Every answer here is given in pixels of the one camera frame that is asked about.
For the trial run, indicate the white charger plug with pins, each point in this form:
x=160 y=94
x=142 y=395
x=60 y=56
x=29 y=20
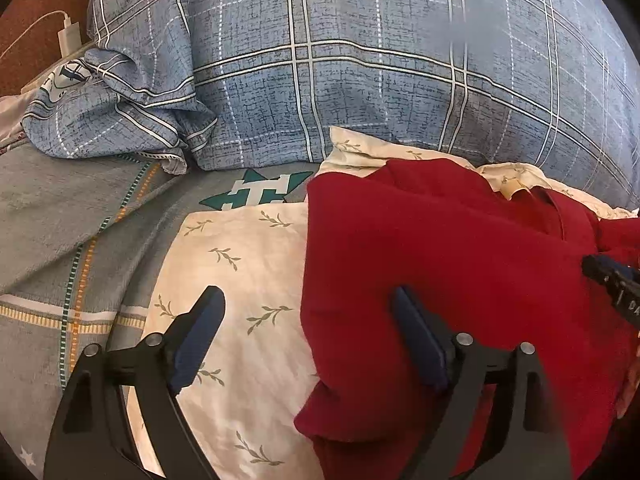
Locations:
x=69 y=35

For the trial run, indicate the grey patterned bed sheet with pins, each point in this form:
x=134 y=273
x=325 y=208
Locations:
x=50 y=220

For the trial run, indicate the large blue plaid pillow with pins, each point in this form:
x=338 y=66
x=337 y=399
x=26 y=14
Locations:
x=375 y=60

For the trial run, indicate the red garment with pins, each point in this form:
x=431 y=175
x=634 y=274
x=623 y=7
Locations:
x=425 y=240

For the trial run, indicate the crumpled blue plaid pillow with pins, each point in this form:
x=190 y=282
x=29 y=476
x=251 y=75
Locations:
x=125 y=110

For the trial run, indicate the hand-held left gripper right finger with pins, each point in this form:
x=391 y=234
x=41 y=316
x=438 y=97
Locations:
x=420 y=345

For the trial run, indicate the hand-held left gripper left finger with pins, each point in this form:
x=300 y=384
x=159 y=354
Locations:
x=200 y=340

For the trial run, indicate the person's right hand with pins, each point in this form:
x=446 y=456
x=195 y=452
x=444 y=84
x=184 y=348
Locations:
x=631 y=390

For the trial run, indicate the brown headboard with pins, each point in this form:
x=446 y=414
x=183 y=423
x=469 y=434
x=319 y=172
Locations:
x=30 y=10

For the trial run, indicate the white satin cloth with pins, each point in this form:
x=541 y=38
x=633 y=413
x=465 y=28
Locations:
x=10 y=115

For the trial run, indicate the cream leaf-print cloth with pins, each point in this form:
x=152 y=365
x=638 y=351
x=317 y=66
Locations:
x=240 y=285

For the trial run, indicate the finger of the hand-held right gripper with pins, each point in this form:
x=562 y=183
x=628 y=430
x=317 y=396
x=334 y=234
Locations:
x=600 y=267

